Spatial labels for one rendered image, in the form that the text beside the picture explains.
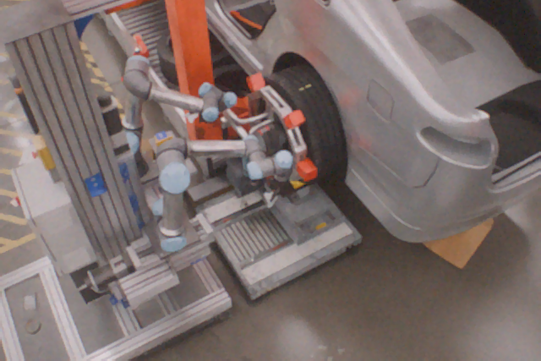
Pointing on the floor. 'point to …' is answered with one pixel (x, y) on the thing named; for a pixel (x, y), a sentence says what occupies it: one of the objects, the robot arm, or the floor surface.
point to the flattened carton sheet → (460, 244)
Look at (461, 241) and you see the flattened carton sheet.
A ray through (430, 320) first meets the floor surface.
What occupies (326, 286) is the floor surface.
